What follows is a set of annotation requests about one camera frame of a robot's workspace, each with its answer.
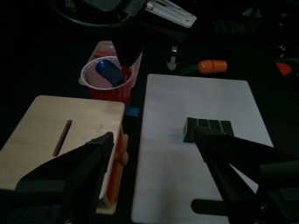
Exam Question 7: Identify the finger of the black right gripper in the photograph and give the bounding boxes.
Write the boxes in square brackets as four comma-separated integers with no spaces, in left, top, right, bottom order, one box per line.
[115,30,147,71]

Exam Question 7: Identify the black cable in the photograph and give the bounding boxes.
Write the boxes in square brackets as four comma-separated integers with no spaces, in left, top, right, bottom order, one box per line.
[51,0,132,31]

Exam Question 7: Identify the dark ribbed object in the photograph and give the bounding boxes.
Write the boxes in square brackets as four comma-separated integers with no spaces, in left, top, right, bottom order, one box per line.
[211,18,259,35]

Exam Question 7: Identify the small silver utensil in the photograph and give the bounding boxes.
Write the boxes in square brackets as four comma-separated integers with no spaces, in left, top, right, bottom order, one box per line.
[166,43,182,71]

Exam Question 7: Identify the green sliced toy cucumber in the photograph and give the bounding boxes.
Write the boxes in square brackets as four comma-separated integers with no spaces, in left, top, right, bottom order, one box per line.
[182,116,237,144]

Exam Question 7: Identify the orange toy carrot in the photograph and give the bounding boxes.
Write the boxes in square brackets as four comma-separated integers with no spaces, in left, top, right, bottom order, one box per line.
[179,59,230,75]

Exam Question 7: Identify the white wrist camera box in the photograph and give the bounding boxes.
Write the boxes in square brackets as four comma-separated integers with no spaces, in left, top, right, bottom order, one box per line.
[144,0,199,29]

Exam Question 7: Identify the small blue block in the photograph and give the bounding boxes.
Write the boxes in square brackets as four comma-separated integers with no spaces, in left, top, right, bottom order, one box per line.
[126,107,142,117]

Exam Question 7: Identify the blue toy knife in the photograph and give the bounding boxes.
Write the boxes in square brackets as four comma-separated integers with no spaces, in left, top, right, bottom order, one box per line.
[95,59,127,88]

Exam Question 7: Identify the wooden toy box with slot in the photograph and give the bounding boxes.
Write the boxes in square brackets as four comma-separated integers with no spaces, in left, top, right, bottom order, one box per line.
[0,94,130,216]

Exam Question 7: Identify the white cutting board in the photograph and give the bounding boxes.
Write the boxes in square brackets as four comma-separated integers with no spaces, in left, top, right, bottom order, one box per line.
[130,73,275,224]

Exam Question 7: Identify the red cup with white rim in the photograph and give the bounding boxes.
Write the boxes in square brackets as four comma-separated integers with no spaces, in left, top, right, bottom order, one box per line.
[79,55,138,106]

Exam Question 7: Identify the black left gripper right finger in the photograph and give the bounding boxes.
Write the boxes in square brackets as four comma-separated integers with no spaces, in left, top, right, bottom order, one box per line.
[192,126,299,224]

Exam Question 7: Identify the red toy strawberry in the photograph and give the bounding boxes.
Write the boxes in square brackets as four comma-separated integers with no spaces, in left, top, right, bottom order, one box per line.
[275,58,299,77]

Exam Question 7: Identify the wooden piece with red pattern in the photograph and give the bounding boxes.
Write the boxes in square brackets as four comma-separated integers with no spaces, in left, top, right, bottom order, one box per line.
[90,40,118,60]

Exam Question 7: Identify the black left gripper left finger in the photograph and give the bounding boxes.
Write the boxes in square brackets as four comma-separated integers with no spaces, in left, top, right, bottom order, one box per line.
[0,131,116,224]

